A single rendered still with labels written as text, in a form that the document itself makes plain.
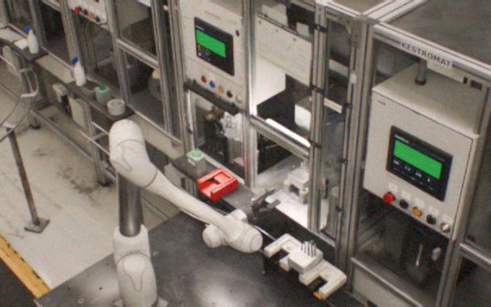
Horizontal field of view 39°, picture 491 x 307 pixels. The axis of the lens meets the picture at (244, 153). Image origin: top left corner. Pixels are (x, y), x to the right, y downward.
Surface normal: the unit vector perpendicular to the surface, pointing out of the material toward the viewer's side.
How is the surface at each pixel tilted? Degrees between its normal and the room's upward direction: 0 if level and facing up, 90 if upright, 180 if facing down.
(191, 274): 0
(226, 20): 90
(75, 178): 0
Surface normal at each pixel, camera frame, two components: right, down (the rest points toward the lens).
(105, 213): -0.03, -0.79
